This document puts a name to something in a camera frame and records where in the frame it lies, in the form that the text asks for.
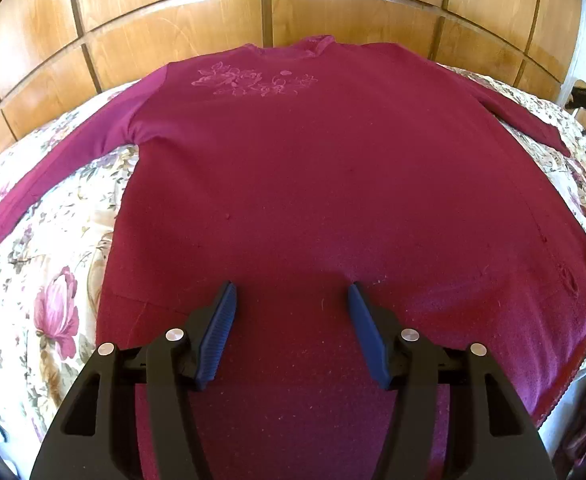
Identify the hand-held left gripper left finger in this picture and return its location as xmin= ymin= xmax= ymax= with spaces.
xmin=30 ymin=281 xmax=238 ymax=480

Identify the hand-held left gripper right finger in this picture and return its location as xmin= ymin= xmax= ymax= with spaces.
xmin=347 ymin=281 xmax=558 ymax=480

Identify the maroon embroidered sweater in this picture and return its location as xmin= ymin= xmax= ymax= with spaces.
xmin=0 ymin=35 xmax=586 ymax=480

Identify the floral bedspread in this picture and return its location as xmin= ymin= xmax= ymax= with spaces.
xmin=0 ymin=62 xmax=586 ymax=480

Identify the wooden headboard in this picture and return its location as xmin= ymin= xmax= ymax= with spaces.
xmin=0 ymin=0 xmax=586 ymax=182

